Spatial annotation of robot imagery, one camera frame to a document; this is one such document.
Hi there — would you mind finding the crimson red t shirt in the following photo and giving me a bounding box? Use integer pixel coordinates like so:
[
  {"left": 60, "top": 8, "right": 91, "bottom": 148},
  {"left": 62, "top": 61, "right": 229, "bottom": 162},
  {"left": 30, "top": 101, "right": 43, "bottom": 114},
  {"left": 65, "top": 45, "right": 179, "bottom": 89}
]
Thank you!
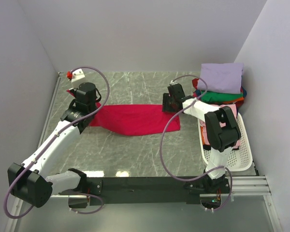
[{"left": 66, "top": 89, "right": 181, "bottom": 136}]

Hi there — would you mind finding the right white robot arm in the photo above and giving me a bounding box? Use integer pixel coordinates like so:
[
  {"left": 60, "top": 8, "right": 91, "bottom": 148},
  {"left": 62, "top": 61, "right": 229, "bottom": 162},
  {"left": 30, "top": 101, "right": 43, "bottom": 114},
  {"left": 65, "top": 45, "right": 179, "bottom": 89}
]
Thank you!
[{"left": 162, "top": 84, "right": 241, "bottom": 193}]

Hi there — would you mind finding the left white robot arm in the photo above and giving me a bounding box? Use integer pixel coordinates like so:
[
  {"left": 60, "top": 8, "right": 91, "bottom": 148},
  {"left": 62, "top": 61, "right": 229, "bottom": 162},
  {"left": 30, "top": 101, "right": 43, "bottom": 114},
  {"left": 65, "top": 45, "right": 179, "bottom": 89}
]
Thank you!
[{"left": 7, "top": 82, "right": 101, "bottom": 208}]

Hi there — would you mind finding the folded dark red t shirt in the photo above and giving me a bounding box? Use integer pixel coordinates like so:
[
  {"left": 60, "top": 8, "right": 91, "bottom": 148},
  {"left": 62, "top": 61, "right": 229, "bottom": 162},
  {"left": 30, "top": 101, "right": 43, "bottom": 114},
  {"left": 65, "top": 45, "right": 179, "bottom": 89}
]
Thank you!
[{"left": 192, "top": 78, "right": 247, "bottom": 107}]

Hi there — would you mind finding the folded green t shirt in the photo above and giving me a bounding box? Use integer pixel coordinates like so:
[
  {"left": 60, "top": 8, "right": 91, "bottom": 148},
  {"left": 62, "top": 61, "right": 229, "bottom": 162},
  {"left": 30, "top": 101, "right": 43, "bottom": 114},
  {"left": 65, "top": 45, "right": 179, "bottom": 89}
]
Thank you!
[{"left": 201, "top": 91, "right": 244, "bottom": 102}]

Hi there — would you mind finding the orange garment in basket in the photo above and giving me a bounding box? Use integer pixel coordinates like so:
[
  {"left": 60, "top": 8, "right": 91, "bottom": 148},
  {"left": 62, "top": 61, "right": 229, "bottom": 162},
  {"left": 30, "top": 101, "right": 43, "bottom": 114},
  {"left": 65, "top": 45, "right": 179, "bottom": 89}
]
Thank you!
[{"left": 201, "top": 126, "right": 209, "bottom": 145}]

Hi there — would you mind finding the folded lavender t shirt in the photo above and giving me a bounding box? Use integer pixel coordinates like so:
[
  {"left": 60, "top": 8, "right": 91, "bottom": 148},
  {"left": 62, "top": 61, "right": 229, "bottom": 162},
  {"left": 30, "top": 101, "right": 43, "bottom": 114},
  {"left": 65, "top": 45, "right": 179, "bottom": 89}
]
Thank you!
[{"left": 197, "top": 63, "right": 244, "bottom": 94}]

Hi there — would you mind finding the pink t shirt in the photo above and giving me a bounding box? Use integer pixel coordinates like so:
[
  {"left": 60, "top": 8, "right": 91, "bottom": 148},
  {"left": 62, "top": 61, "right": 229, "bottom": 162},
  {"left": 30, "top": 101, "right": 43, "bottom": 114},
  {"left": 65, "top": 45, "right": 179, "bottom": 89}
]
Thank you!
[{"left": 200, "top": 104, "right": 241, "bottom": 151}]

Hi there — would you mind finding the white perforated laundry basket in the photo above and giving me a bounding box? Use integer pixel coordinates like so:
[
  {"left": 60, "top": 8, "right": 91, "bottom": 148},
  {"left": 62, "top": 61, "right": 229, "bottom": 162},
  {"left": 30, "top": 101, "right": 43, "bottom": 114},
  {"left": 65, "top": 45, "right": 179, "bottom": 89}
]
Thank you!
[{"left": 198, "top": 113, "right": 254, "bottom": 172}]

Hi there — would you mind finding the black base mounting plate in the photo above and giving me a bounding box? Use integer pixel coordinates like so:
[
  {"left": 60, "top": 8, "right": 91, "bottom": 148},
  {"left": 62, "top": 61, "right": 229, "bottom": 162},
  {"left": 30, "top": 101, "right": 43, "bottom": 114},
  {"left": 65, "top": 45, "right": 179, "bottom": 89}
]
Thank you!
[{"left": 82, "top": 176, "right": 231, "bottom": 204}]

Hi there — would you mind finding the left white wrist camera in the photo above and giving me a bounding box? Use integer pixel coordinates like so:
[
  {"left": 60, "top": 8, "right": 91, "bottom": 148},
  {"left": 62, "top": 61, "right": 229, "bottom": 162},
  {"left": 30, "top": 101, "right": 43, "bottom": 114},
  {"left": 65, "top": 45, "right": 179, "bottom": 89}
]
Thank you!
[{"left": 66, "top": 69, "right": 87, "bottom": 89}]

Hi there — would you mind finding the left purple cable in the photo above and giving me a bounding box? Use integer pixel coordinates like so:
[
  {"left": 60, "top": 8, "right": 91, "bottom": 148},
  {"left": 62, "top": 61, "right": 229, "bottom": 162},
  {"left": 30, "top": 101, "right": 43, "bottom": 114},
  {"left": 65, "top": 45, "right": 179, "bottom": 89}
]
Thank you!
[{"left": 2, "top": 66, "right": 110, "bottom": 219}]

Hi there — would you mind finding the aluminium extrusion rail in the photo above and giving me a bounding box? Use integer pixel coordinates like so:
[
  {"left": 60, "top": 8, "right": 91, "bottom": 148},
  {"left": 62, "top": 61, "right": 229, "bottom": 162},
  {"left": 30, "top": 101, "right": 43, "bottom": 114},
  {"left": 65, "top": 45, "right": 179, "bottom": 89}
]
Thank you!
[{"left": 48, "top": 175, "right": 273, "bottom": 198}]

